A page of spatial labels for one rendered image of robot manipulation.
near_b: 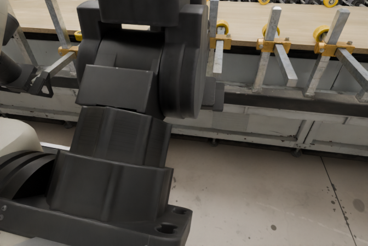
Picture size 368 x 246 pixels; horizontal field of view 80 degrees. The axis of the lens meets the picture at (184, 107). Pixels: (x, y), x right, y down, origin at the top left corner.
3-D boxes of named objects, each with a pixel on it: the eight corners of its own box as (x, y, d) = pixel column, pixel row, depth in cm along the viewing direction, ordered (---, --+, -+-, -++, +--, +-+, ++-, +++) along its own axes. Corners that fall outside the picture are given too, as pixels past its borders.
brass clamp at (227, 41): (230, 50, 99) (231, 39, 96) (200, 48, 101) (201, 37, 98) (230, 45, 104) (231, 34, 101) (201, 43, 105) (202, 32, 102)
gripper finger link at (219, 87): (194, 94, 56) (191, 76, 48) (223, 96, 55) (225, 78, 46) (191, 119, 54) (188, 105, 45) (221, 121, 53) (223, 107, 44)
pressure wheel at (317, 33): (311, 39, 108) (323, 47, 110) (326, 24, 103) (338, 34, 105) (308, 34, 113) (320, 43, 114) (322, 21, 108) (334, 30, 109)
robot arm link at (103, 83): (68, 124, 16) (139, 135, 15) (104, 2, 18) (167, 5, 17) (121, 139, 24) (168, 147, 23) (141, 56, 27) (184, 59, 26)
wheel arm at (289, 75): (295, 87, 74) (299, 78, 72) (285, 86, 75) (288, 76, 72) (273, 33, 112) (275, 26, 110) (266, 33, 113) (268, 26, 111)
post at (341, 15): (306, 108, 113) (351, 10, 83) (299, 108, 114) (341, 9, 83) (305, 104, 116) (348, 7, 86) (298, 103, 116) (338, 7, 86)
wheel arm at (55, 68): (41, 89, 94) (37, 80, 91) (34, 87, 94) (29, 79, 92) (91, 47, 127) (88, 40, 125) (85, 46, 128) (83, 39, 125)
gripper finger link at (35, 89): (41, 83, 63) (17, 63, 55) (64, 86, 63) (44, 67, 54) (30, 104, 60) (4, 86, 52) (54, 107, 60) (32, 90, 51)
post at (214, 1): (210, 96, 118) (218, -2, 88) (203, 95, 118) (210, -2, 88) (210, 92, 121) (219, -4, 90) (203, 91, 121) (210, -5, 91)
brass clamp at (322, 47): (350, 58, 93) (356, 47, 90) (316, 56, 94) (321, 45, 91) (344, 52, 97) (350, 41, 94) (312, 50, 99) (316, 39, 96)
